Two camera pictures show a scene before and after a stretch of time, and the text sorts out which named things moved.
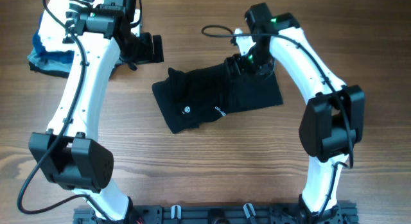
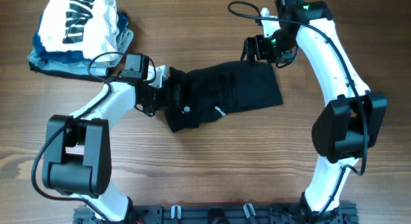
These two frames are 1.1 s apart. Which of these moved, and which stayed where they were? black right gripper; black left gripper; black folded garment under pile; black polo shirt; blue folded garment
Moved: black right gripper; black left gripper
Stayed: black folded garment under pile; blue folded garment; black polo shirt
